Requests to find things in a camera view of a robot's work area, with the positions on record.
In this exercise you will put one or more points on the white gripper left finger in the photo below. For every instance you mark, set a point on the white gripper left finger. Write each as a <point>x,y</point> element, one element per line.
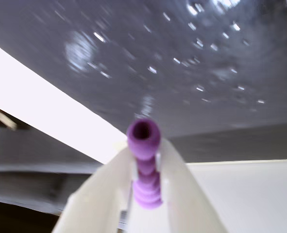
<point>102,194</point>

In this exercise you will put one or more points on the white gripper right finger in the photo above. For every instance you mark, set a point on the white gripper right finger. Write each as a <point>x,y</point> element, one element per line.
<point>187,194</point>

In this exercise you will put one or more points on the purple ribbed pen grip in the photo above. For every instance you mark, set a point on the purple ribbed pen grip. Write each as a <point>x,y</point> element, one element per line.
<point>145,170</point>

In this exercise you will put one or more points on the grey fabric sofa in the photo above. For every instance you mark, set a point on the grey fabric sofa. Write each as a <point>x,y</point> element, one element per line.
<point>36,170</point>

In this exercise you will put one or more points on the black rug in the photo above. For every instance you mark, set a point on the black rug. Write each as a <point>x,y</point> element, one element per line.
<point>17,218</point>

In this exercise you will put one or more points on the dark grey table mat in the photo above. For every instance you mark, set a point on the dark grey table mat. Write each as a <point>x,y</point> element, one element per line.
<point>157,60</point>

